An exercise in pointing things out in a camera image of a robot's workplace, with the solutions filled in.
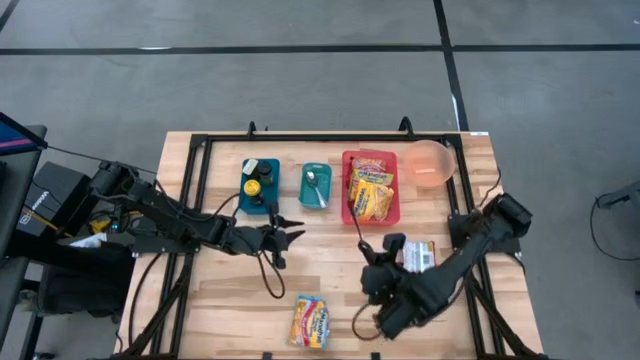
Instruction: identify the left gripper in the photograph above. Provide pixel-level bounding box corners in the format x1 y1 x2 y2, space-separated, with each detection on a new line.
230 202 307 270

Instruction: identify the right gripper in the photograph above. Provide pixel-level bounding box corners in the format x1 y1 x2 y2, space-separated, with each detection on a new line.
357 239 407 304

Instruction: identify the black plastic spoon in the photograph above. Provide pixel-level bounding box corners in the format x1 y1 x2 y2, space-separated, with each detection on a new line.
347 199 374 255

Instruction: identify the silver metal spoon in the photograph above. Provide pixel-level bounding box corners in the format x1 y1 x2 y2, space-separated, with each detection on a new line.
305 170 329 209

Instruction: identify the red Maruchan ramen pack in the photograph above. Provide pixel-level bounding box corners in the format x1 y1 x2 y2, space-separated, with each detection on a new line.
402 239 437 274

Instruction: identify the black-lid spice jar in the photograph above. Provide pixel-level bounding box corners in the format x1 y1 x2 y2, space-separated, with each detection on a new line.
241 158 275 187

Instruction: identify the lime chili Maruchan ramen pack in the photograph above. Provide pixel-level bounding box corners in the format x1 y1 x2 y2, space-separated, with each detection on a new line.
349 168 395 188

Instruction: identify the roast beef Maruchan ramen pack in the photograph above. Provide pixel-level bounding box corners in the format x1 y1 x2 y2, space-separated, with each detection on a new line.
352 158 388 174

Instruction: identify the blue yellow Maruchan ramen pack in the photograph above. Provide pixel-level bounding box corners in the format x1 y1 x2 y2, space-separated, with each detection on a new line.
288 294 332 350

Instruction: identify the blue plastic bin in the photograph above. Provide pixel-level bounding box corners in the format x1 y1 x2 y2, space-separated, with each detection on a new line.
237 157 281 216

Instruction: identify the pink plastic bin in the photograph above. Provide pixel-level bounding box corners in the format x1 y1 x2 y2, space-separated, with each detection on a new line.
341 150 401 227

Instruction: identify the pink translucent bowl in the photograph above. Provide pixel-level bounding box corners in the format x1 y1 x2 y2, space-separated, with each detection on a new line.
402 139 456 189

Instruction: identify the white paper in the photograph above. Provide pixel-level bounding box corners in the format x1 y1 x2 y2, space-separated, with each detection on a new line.
69 232 109 250

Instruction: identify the black fabric chair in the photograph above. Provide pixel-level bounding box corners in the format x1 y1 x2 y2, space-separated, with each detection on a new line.
9 239 136 319

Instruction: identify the black cardboard box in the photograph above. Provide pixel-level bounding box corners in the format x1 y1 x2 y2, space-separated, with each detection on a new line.
17 160 107 239

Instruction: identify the monitor with blue screen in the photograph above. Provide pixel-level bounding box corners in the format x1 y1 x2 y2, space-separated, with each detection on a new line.
0 112 50 157

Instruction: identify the teal plastic basket with handles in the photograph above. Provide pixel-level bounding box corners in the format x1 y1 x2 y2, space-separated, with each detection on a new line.
298 162 334 210

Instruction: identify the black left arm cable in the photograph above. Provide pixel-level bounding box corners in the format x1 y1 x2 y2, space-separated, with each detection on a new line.
256 249 287 300

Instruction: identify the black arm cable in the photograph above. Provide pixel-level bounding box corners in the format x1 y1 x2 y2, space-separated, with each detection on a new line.
350 301 385 343
256 249 287 300

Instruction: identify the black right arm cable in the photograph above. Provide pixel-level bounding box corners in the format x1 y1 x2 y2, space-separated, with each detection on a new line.
350 301 385 343

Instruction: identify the black floor cable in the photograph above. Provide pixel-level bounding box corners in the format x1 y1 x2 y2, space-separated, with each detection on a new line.
588 192 640 262

